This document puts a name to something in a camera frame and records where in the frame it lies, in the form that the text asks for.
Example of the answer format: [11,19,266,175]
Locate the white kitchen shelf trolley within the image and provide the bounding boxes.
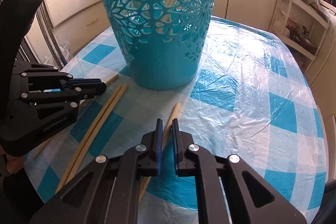
[270,0,330,73]

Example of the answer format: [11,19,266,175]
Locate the beige chopstick pile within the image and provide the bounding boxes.
[64,84,128,185]
[55,86,122,193]

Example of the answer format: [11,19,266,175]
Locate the blue white checkered tablecloth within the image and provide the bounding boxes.
[25,19,327,223]

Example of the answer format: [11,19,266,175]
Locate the teal perforated plastic basket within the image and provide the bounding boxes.
[102,0,214,90]

